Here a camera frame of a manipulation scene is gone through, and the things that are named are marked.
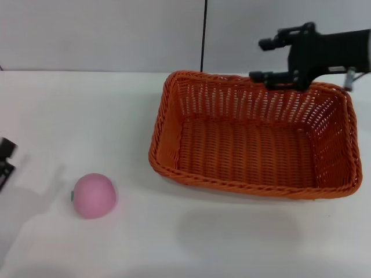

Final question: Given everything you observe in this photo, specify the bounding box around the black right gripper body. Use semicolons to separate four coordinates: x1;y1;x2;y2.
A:
286;28;370;83

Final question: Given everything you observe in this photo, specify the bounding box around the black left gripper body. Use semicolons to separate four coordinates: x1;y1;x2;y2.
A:
0;137;19;160

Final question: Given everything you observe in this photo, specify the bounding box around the orange woven plastic basket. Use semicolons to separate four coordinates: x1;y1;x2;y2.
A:
148;70;363;202

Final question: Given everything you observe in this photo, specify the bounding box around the pink peach toy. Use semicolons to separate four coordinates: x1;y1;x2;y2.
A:
70;173;118;220

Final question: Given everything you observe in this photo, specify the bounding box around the silver plug with black cable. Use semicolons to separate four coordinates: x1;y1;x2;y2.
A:
343;66;365;91

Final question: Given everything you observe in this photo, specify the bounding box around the black vertical wall strip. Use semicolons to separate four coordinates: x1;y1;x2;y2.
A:
200;0;209;72

